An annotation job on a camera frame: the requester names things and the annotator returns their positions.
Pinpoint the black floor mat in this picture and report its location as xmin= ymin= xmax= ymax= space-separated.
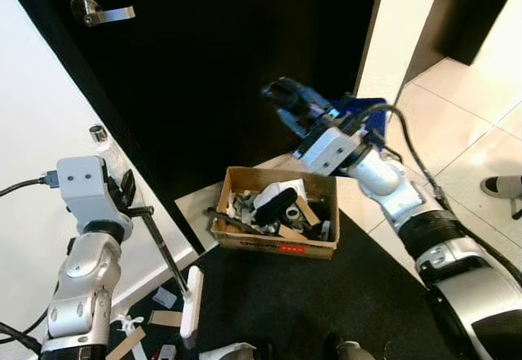
xmin=104 ymin=211 xmax=459 ymax=360

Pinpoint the white plastic piece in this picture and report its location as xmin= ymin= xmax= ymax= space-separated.
xmin=252 ymin=178 xmax=307 ymax=207

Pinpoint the black door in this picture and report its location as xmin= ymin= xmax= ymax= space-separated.
xmin=2 ymin=0 xmax=386 ymax=255

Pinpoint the grey paper scrap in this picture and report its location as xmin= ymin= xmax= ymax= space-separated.
xmin=152 ymin=287 xmax=179 ymax=310

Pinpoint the black oblong tool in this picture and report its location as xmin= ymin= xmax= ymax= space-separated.
xmin=254 ymin=186 xmax=299 ymax=227

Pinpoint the white crumpled scrap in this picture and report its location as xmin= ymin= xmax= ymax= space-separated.
xmin=113 ymin=313 xmax=146 ymax=335

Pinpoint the brown cardboard box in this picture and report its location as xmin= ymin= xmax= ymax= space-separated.
xmin=210 ymin=166 xmax=340 ymax=261

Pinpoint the long brown cardboard scrap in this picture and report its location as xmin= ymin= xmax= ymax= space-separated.
xmin=106 ymin=327 xmax=148 ymax=360

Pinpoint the white crumpled paper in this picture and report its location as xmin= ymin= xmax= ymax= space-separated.
xmin=198 ymin=342 xmax=258 ymax=360

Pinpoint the dark narrow door panel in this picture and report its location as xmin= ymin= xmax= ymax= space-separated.
xmin=405 ymin=0 xmax=522 ymax=84

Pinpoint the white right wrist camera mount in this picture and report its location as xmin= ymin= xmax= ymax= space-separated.
xmin=292 ymin=125 xmax=365 ymax=178

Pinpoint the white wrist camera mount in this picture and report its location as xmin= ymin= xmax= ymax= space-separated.
xmin=55 ymin=155 xmax=132 ymax=227
xmin=292 ymin=125 xmax=365 ymax=178

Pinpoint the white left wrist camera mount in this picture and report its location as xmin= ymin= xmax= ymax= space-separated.
xmin=55 ymin=155 xmax=132 ymax=227

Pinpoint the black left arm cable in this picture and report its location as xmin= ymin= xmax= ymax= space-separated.
xmin=0 ymin=176 xmax=60 ymax=198

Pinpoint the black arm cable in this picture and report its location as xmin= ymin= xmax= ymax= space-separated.
xmin=0 ymin=176 xmax=60 ymax=198
xmin=351 ymin=103 xmax=522 ymax=289

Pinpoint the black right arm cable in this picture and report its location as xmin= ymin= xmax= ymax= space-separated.
xmin=351 ymin=103 xmax=522 ymax=289

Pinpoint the silver lever door handle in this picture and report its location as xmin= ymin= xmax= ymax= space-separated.
xmin=70 ymin=0 xmax=136 ymax=28

